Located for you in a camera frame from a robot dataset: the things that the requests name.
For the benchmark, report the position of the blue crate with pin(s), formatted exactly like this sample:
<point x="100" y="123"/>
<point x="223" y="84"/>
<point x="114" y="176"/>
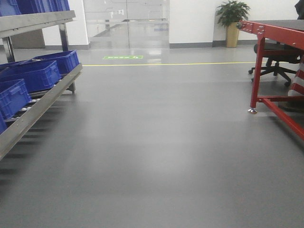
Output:
<point x="13" y="97"/>
<point x="66" y="61"/>
<point x="38" y="76"/>

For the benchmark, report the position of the blue crates upper shelf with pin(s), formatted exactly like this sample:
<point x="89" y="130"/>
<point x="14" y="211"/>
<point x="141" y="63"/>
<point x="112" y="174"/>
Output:
<point x="19" y="7"/>

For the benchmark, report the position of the blue crate middle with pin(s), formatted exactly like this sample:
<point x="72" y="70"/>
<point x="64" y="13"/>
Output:
<point x="38" y="76"/>

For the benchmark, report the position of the blue crate far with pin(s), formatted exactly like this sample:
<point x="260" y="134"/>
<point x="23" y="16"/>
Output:
<point x="66" y="61"/>

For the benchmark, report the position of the glass double door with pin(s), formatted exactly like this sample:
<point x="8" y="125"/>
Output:
<point x="127" y="23"/>

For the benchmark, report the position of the black office chair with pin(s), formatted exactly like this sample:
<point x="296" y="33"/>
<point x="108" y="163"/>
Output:
<point x="290" y="54"/>

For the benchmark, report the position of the red frame table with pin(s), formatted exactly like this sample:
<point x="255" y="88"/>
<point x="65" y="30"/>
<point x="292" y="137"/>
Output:
<point x="289" y="32"/>

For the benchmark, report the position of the blue crate near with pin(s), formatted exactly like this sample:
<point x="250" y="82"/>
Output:
<point x="13" y="97"/>

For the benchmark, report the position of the potted green plant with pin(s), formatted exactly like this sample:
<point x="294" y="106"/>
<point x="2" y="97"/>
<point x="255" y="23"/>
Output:
<point x="230" y="14"/>

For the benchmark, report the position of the stainless steel flow rack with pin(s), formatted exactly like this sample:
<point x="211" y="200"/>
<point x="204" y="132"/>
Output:
<point x="13" y="129"/>

